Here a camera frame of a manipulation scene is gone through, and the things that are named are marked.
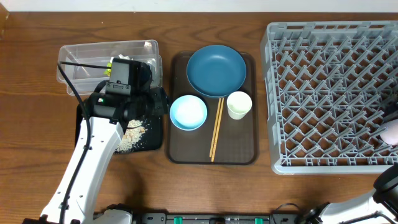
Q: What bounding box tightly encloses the black waste tray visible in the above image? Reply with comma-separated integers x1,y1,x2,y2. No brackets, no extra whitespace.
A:
74,104,164,154

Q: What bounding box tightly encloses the brown serving tray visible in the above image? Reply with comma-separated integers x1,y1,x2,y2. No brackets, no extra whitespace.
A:
165,52,259,165

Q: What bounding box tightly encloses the clear plastic waste bin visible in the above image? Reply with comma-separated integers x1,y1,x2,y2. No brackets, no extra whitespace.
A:
58,40,163,96

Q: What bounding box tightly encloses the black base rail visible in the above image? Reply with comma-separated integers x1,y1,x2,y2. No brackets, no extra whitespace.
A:
93,203,312,224

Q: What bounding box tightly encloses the wooden chopstick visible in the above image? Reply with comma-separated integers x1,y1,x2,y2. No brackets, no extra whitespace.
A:
211,98,224,162
209,98,221,157

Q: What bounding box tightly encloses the yellow snack wrapper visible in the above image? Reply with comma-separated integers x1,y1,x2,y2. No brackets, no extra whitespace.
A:
104,63,112,76

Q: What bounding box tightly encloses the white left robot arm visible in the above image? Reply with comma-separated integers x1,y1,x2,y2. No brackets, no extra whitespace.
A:
23,58,170,223

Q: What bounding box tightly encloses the grey dishwasher rack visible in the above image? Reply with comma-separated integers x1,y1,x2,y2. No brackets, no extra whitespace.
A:
261,21,397,175

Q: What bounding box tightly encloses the right wooden chopstick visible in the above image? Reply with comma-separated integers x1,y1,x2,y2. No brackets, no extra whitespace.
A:
211,98,224,162

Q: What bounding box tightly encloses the white tissue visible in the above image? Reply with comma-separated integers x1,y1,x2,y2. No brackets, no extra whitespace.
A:
107,54,156,70

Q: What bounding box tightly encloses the light blue bowl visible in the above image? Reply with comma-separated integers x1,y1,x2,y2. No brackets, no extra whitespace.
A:
169,95,208,131

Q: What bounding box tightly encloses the dark blue plate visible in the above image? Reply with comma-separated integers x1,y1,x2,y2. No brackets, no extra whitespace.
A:
187,45,247,98

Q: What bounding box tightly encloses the pale green cup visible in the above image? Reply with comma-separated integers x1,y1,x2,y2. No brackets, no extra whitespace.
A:
226,91,252,120

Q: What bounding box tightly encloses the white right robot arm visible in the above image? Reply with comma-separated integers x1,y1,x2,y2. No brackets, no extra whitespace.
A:
295,164,397,223

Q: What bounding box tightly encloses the white rice pile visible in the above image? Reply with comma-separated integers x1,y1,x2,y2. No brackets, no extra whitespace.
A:
115,120,147,154

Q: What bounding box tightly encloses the left wooden chopstick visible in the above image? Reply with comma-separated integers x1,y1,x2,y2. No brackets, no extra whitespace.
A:
209,98,221,157

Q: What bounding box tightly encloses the pink cup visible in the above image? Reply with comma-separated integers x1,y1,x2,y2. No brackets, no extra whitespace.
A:
380,119,398,146

